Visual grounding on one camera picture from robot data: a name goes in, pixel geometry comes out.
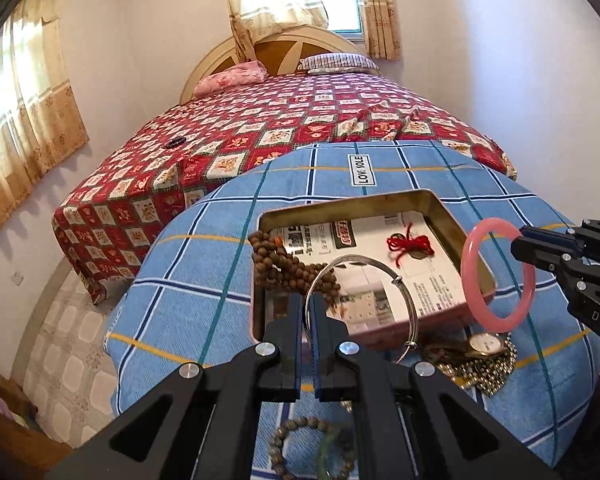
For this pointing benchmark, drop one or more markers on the silver bangle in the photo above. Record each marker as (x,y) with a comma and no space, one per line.
(397,282)

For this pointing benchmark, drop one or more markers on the wide beige curtain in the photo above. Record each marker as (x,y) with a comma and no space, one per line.
(30,110)

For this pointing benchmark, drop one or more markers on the cream wooden headboard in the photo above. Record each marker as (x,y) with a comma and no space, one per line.
(215,60)

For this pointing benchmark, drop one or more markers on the striped pillow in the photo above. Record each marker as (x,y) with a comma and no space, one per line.
(337,62)

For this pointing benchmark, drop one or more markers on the narrow beige floral curtain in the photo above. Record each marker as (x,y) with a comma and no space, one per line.
(380,10)

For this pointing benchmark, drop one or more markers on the white wall socket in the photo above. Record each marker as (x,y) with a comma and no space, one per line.
(16,276)

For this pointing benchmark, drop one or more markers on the pink floral pillow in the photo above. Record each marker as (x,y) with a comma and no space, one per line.
(230,77)

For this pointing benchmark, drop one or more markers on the red patterned bed sheet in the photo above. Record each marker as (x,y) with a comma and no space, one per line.
(280,110)

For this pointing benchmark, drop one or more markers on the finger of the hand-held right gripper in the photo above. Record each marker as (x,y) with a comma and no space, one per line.
(550,241)
(535,255)

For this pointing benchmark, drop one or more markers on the blue plaid cloth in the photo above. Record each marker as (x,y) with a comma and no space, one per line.
(205,285)

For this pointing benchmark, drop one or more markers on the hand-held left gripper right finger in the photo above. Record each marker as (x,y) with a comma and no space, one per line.
(317,340)

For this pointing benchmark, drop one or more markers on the brown wooden furniture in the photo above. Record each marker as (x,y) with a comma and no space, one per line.
(5,435)

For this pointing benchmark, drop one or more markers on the green jade bangle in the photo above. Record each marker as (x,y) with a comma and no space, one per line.
(322,455)

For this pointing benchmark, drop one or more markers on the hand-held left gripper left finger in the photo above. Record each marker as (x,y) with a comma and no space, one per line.
(292,340)

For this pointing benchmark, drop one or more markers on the metal tin box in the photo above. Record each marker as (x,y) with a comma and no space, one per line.
(360,207)

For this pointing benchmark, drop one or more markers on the pink bangle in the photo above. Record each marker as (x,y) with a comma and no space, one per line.
(467,270)

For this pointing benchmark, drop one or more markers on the newspaper lining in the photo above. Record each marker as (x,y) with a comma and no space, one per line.
(430,285)

